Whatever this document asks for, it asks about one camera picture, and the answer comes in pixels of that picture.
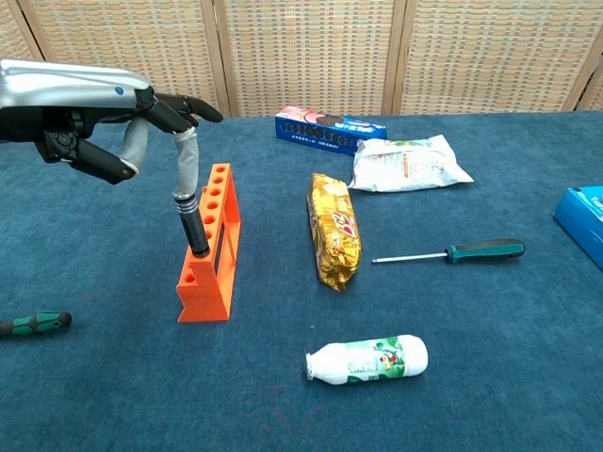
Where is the blue chocolate chip cookie box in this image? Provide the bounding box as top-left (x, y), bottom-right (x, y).
top-left (552, 186), bottom-right (603, 273)

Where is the blue felt table mat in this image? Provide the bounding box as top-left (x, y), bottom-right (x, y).
top-left (0, 110), bottom-right (603, 452)

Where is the large green black screwdriver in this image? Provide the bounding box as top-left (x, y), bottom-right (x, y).
top-left (370, 237), bottom-right (526, 266)

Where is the woven bamboo screen panel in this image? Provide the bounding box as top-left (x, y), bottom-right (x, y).
top-left (577, 60), bottom-right (603, 112)
top-left (16, 0), bottom-right (232, 119)
top-left (0, 0), bottom-right (48, 62)
top-left (214, 0), bottom-right (407, 118)
top-left (393, 0), bottom-right (603, 116)

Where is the white green-label drink bottle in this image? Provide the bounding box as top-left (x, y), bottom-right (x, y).
top-left (303, 333), bottom-right (430, 387)

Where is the orange tool holder block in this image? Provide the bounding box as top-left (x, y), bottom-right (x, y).
top-left (176, 162), bottom-right (242, 324)

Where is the long blue cookie box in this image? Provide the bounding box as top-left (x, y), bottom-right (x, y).
top-left (274, 105), bottom-right (389, 157)

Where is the black silver-capped tool handle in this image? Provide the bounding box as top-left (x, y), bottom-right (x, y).
top-left (171, 190), bottom-right (212, 259)

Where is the white snack bag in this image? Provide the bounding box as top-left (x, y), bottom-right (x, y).
top-left (347, 134), bottom-right (475, 193)

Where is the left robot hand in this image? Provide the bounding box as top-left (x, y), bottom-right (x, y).
top-left (0, 58), bottom-right (225, 198)

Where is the small green black screwdriver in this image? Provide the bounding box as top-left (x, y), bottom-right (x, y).
top-left (0, 310), bottom-right (73, 338)

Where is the gold snack packet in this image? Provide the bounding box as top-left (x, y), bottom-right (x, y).
top-left (306, 172), bottom-right (363, 294)

